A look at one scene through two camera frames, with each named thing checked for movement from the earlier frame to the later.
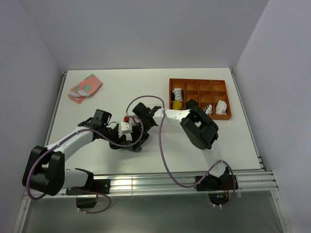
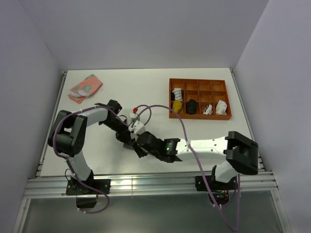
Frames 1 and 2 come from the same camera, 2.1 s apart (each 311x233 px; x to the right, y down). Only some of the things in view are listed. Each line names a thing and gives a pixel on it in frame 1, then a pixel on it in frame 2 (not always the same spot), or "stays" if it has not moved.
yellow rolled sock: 177,105 stays
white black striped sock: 178,92 stays
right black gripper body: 136,129 to 141,152
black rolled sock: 191,104 stays
